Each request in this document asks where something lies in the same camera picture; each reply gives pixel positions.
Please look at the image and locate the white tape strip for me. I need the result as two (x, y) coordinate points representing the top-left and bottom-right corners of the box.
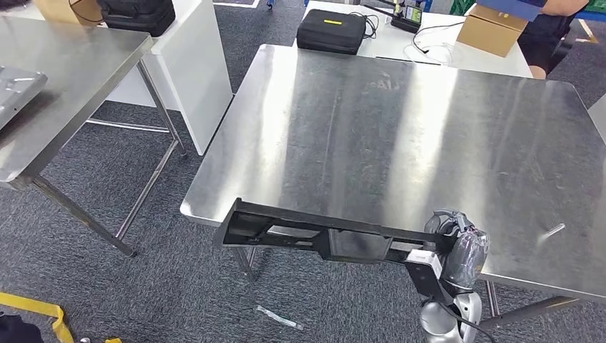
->
(537, 223), (567, 242)

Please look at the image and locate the black case with yellow label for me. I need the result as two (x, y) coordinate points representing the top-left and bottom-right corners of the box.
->
(296, 8), (368, 55)

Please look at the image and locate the grey metal part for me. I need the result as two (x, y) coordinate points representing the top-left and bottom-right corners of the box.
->
(0, 65), (49, 131)

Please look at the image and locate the black cable bundle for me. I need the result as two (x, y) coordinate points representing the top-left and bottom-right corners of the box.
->
(350, 11), (379, 40)

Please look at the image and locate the cardboard box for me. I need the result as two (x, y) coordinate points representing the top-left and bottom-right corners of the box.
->
(33, 0), (104, 26)
(455, 4), (529, 59)

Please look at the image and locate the stainless steel table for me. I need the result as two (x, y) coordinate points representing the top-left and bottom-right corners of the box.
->
(0, 16), (188, 258)
(588, 94), (606, 143)

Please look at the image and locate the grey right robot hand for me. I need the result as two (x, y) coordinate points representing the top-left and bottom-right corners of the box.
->
(423, 209), (490, 291)

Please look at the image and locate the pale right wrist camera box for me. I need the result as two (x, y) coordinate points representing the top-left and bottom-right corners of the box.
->
(403, 249), (455, 307)

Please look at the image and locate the blue box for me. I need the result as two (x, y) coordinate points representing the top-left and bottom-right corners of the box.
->
(475, 0), (547, 22)

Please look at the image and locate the thin black rod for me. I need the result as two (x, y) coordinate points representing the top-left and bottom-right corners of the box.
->
(376, 56), (444, 66)

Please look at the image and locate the green plastic crate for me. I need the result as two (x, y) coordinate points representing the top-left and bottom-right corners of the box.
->
(449, 0), (477, 15)

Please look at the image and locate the black radio with antennas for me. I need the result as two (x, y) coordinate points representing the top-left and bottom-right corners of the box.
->
(364, 2), (424, 34)

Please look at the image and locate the yellow floor tape mark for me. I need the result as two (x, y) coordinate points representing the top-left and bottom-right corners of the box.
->
(0, 292), (75, 343)

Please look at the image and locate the white floor tape mark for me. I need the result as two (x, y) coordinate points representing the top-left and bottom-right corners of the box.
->
(213, 0), (260, 9)

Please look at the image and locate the black carrying case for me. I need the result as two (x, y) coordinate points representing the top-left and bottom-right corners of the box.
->
(96, 0), (176, 38)

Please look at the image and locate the thin black cable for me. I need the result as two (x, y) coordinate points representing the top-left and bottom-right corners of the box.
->
(412, 21), (467, 55)

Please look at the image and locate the thin white cable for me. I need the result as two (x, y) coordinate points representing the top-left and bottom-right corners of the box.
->
(402, 42), (457, 66)

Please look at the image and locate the white paper strip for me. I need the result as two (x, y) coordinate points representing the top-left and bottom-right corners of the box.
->
(255, 305), (304, 331)

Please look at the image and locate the stainless steel workbench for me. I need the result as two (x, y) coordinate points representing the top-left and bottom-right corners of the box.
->
(179, 44), (606, 332)

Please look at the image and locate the long black plastic part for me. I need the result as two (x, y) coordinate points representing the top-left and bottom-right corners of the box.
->
(213, 197), (458, 266)

